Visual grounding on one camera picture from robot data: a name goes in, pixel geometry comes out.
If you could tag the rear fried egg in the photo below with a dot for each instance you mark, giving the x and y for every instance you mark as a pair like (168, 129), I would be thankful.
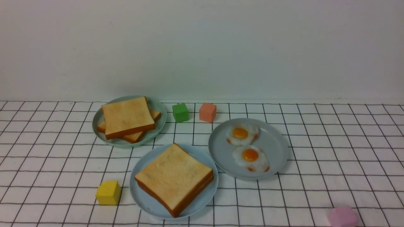
(240, 135)

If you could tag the light blue centre plate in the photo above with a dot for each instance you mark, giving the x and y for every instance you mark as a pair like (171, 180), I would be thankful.
(145, 201)

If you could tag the orange cube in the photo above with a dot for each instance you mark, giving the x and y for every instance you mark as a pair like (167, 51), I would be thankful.
(207, 112)

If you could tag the grey-blue egg plate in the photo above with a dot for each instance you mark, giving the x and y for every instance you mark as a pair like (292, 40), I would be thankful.
(269, 140)

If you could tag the pink cube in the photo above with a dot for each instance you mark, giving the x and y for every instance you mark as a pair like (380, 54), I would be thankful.
(343, 216)

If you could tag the fried egg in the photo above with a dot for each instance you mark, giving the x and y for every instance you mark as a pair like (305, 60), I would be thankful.
(240, 135)
(251, 158)

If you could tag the green bread plate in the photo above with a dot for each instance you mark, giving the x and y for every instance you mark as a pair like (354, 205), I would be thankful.
(146, 136)

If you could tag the yellow cube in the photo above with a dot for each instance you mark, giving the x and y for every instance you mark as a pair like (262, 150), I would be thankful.
(109, 193)

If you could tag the green cube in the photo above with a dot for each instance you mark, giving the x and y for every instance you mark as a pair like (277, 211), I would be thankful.
(180, 112)

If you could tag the front fried egg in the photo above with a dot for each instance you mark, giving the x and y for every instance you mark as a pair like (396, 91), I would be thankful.
(251, 158)

